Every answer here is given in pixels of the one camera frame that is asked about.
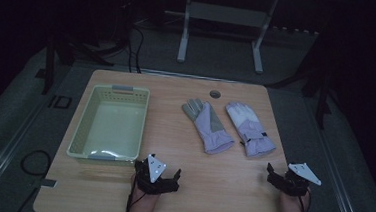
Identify person's right hand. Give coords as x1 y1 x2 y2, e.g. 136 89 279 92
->
278 187 312 212

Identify black floor cable loop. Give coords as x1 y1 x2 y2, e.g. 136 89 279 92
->
19 147 54 179

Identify right hand-held gripper black cable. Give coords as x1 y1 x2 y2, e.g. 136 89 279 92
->
297 188 312 212

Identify lilac glove white fingers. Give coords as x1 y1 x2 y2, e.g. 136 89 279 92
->
222 101 280 159

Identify black rectangular floor marker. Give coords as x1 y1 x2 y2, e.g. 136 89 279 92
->
48 93 73 110

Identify black hanging cables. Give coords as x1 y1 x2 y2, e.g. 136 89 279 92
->
116 0 148 75

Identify white metal stand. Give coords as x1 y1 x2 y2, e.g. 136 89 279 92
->
161 0 280 76

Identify lilac glove grey palm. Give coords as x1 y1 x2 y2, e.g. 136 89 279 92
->
178 97 238 157

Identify left hand-held gripper black cable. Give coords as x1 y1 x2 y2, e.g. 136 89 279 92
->
125 176 149 212

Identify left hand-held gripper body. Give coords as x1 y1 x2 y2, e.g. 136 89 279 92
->
132 151 183 198

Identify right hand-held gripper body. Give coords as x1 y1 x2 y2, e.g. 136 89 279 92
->
271 160 323 199

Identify hand-held gripper black cable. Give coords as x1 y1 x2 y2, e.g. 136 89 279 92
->
125 176 149 212
297 188 312 212

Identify black tripod stand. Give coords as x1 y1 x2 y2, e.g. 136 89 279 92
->
39 32 119 101

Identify light green plastic basket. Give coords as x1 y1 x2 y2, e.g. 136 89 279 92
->
65 81 151 164

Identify dark stand legs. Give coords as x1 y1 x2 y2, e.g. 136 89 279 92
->
263 54 343 131

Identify grey tape piece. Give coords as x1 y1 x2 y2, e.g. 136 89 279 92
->
39 178 59 189

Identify person's left hand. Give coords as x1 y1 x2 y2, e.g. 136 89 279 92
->
128 174 163 207

